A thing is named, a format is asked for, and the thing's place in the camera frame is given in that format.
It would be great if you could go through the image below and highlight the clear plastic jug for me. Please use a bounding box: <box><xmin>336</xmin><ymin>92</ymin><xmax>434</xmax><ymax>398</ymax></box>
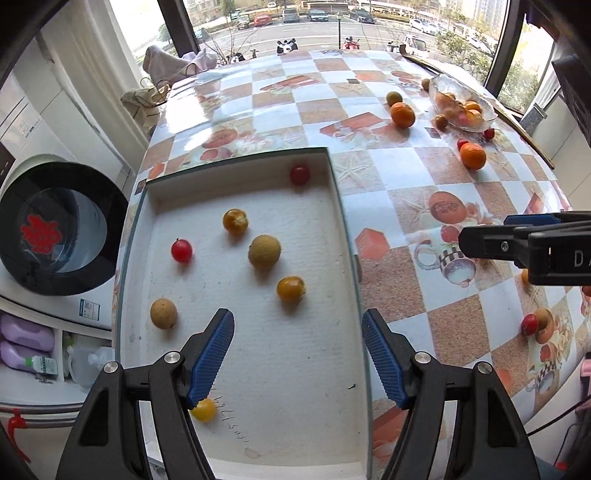
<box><xmin>67</xmin><ymin>346</ymin><xmax>116</xmax><ymax>389</ymax></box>

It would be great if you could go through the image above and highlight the brown kiwi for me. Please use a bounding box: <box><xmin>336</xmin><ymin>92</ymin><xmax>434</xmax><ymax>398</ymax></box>
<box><xmin>248</xmin><ymin>234</ymin><xmax>282</xmax><ymax>269</ymax></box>
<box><xmin>150</xmin><ymin>298</ymin><xmax>178</xmax><ymax>330</ymax></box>

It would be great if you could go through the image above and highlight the red hook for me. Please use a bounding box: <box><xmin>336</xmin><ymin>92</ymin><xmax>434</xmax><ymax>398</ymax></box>
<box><xmin>8</xmin><ymin>412</ymin><xmax>29</xmax><ymax>462</ymax></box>

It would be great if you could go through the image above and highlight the clear glass bowl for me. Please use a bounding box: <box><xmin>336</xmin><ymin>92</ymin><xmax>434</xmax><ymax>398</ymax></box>
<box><xmin>428</xmin><ymin>74</ymin><xmax>498</xmax><ymax>133</ymax></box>

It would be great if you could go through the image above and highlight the purple detergent bottle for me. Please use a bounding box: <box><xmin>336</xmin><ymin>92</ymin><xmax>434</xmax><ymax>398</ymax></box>
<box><xmin>0</xmin><ymin>314</ymin><xmax>56</xmax><ymax>346</ymax></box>
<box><xmin>0</xmin><ymin>342</ymin><xmax>60</xmax><ymax>376</ymax></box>

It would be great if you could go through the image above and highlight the beige bag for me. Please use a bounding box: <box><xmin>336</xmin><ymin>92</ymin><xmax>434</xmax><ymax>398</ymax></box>
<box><xmin>121</xmin><ymin>85</ymin><xmax>171</xmax><ymax>136</ymax></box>

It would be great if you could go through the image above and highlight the white foam tray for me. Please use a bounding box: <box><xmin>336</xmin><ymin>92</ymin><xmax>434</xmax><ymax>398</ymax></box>
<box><xmin>115</xmin><ymin>147</ymin><xmax>372</xmax><ymax>480</ymax></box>

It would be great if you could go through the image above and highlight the small yellow tomato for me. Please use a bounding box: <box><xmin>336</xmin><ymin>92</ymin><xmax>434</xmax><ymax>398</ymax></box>
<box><xmin>190</xmin><ymin>398</ymin><xmax>218</xmax><ymax>423</ymax></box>

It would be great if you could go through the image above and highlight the white washing machine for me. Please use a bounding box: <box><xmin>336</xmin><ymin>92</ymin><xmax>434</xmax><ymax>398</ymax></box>
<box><xmin>0</xmin><ymin>69</ymin><xmax>139</xmax><ymax>333</ymax></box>

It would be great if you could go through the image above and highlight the long wooden board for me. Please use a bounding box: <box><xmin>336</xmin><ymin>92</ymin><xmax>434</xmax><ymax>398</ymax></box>
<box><xmin>406</xmin><ymin>53</ymin><xmax>556</xmax><ymax>171</ymax></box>

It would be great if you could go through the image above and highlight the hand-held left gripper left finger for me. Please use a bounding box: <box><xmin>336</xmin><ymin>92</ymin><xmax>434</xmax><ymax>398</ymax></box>
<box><xmin>55</xmin><ymin>308</ymin><xmax>235</xmax><ymax>480</ymax></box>

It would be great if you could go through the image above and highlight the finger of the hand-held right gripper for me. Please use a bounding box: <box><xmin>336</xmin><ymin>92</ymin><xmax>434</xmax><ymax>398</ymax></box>
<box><xmin>503</xmin><ymin>210</ymin><xmax>591</xmax><ymax>226</ymax></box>
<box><xmin>459</xmin><ymin>224</ymin><xmax>532</xmax><ymax>268</ymax></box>

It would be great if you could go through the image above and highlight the white cloth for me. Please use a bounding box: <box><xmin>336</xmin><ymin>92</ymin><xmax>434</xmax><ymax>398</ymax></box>
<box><xmin>143</xmin><ymin>45</ymin><xmax>218</xmax><ymax>88</ymax></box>

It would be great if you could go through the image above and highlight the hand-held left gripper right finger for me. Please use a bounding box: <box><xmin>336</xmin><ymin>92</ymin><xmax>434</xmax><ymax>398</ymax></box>
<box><xmin>361</xmin><ymin>308</ymin><xmax>541</xmax><ymax>480</ymax></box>

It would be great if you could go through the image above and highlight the black window frame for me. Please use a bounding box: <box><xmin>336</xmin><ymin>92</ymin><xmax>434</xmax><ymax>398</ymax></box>
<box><xmin>157</xmin><ymin>0</ymin><xmax>536</xmax><ymax>114</ymax></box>

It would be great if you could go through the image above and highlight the black cable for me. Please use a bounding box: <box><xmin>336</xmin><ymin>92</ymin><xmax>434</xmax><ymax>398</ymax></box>
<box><xmin>526</xmin><ymin>397</ymin><xmax>591</xmax><ymax>464</ymax></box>

